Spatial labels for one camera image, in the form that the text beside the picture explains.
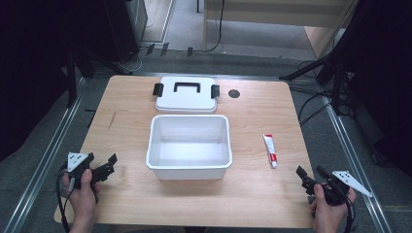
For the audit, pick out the dark round table grommet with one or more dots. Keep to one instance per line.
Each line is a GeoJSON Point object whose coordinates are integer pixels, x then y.
{"type": "Point", "coordinates": [233, 93]}

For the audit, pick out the black cabinet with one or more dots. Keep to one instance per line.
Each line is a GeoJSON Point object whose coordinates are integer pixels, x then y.
{"type": "Point", "coordinates": [124, 29]}

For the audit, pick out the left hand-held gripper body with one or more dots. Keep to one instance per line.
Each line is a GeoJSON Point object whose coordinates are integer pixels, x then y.
{"type": "Point", "coordinates": [77, 160]}

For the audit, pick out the black metal stand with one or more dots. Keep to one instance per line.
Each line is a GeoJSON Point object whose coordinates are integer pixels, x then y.
{"type": "Point", "coordinates": [72, 77]}

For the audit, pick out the white plastic storage box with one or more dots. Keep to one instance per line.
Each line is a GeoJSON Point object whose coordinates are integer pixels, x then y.
{"type": "Point", "coordinates": [189, 155]}

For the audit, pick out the person's right hand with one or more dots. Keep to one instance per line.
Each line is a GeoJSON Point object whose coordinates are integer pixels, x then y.
{"type": "Point", "coordinates": [330, 212]}

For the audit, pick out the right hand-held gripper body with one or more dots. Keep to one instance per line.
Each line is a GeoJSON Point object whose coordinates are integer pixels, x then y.
{"type": "Point", "coordinates": [336, 192]}

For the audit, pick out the white and red tube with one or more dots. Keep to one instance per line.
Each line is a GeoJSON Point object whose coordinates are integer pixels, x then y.
{"type": "Point", "coordinates": [270, 151]}

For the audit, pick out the person's left hand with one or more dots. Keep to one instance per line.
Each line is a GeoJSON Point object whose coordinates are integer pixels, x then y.
{"type": "Point", "coordinates": [82, 197]}

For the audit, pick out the black tripod stand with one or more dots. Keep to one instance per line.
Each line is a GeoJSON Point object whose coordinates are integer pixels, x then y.
{"type": "Point", "coordinates": [330, 61]}

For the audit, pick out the light wooden furniture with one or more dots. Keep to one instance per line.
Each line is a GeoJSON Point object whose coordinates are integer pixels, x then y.
{"type": "Point", "coordinates": [275, 14]}

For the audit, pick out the aluminium rail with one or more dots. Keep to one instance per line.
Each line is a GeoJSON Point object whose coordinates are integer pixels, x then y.
{"type": "Point", "coordinates": [356, 165]}
{"type": "Point", "coordinates": [42, 165]}

